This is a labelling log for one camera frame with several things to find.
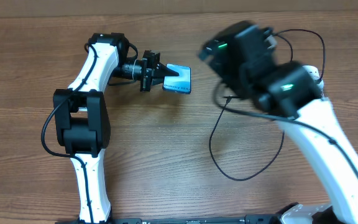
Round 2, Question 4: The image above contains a blue Galaxy smartphone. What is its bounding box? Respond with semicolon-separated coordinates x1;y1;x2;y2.
163;63;191;94

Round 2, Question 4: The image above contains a black USB charging cable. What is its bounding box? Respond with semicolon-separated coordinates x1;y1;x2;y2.
208;29;326;182

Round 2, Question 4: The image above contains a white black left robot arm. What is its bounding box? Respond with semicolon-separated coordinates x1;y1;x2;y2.
47;33;191;223

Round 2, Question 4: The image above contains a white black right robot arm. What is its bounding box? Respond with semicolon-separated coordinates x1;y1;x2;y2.
199;21;358;223

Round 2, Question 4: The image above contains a white USB charger plug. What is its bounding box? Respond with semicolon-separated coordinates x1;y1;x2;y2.
303;65;324;91

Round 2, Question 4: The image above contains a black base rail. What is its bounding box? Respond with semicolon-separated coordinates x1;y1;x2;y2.
54;213;291;224

